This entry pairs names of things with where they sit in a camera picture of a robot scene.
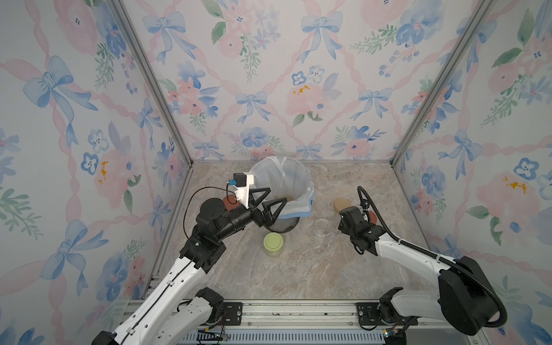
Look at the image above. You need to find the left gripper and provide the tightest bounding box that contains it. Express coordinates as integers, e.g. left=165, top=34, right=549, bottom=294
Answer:
left=216, top=188, right=285, bottom=243

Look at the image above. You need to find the green lid jar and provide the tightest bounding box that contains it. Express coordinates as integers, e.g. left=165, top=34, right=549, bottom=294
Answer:
left=263, top=232, right=284, bottom=257

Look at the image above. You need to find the glass jar with rice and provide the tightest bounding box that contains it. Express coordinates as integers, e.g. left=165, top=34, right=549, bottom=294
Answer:
left=313, top=218, right=334, bottom=239

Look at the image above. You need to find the tan jar lid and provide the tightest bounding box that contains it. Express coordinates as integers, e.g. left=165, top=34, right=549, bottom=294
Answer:
left=333, top=198, right=352, bottom=213

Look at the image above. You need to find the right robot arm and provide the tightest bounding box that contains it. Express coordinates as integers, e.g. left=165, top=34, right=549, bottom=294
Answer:
left=339, top=206, right=507, bottom=336

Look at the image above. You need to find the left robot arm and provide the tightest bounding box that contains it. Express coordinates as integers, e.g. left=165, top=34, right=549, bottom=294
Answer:
left=93, top=188, right=288, bottom=344

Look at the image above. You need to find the black mesh trash bin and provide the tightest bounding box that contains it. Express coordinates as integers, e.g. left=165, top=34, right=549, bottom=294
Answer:
left=264, top=217, right=300, bottom=234

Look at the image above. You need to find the white trash bag liner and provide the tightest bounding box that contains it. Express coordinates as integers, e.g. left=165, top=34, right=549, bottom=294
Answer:
left=250, top=156, right=315, bottom=219

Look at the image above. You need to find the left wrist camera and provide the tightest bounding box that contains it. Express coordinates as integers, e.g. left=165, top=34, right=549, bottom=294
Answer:
left=229, top=172, right=254, bottom=208

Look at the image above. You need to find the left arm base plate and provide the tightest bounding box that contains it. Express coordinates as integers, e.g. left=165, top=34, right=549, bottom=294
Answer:
left=206, top=302, right=244, bottom=326

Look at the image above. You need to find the aluminium front rail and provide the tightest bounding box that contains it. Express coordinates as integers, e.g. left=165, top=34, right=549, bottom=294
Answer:
left=113, top=299, right=488, bottom=345

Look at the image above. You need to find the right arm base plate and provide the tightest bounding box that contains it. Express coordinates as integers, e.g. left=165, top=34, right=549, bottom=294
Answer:
left=355, top=301, right=409, bottom=328

